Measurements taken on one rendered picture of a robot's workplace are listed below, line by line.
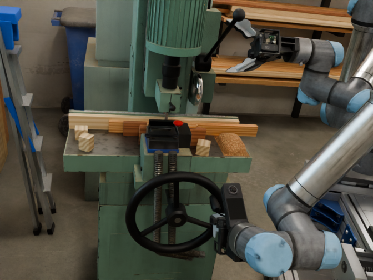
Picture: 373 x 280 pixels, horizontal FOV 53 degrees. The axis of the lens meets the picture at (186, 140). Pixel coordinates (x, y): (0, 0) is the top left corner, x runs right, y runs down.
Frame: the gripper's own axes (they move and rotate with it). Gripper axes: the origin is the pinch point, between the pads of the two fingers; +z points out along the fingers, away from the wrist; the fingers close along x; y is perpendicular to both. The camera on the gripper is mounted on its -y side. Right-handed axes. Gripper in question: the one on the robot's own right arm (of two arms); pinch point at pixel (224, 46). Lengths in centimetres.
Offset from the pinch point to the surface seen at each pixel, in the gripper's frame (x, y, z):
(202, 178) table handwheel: 38.0, 1.0, 6.2
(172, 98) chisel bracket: 12.4, -18.0, 11.5
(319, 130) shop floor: -12, -242, -180
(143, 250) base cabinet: 64, -38, 17
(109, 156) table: 32.0, -16.8, 30.9
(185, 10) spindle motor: -9.1, 0.6, 11.7
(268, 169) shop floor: 31, -179, -96
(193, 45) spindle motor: -1.8, -6.5, 7.5
